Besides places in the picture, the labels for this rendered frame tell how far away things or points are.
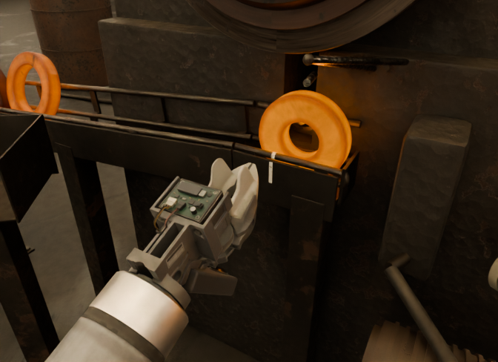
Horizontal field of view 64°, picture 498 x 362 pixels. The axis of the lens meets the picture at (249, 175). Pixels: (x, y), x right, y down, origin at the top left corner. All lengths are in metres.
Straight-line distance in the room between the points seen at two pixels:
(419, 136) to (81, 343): 0.45
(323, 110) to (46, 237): 1.40
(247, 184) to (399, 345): 0.32
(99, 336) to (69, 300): 1.11
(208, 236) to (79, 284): 1.15
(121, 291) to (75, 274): 1.19
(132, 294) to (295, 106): 0.39
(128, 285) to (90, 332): 0.05
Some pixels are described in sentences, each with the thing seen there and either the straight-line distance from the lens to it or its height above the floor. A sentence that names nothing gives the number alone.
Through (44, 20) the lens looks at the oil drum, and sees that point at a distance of 3.46.
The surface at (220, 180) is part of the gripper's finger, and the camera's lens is 0.51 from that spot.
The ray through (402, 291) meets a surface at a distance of 0.63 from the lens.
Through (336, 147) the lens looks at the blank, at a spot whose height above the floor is 0.74.
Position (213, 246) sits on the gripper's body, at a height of 0.74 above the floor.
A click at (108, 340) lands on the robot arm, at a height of 0.72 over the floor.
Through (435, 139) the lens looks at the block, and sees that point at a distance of 0.58.
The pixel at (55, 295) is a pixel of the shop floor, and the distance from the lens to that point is 1.54.
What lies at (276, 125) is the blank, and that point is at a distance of 0.67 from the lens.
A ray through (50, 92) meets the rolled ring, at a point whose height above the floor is 0.70.
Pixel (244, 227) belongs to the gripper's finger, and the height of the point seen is 0.73.
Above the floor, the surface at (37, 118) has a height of 0.72.
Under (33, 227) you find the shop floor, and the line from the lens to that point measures 1.89.
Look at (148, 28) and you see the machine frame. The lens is 0.88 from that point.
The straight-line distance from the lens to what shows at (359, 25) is 0.56.
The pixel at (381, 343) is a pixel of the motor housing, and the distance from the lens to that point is 0.64.
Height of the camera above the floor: 1.02
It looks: 30 degrees down
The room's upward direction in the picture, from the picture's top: straight up
